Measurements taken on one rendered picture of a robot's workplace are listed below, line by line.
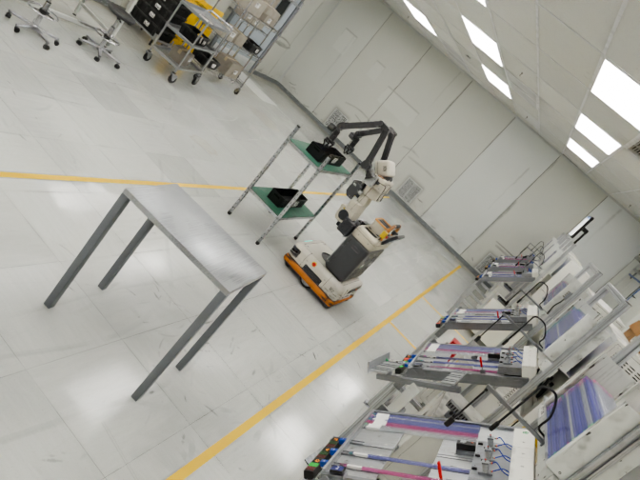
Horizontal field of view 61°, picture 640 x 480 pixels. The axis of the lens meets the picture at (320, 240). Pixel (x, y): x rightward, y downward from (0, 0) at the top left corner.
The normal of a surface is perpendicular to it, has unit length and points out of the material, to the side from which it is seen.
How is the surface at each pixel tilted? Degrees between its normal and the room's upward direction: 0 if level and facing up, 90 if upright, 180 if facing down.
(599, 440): 90
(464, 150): 90
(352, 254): 90
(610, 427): 90
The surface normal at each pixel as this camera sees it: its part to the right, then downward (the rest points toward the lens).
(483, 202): -0.37, 0.06
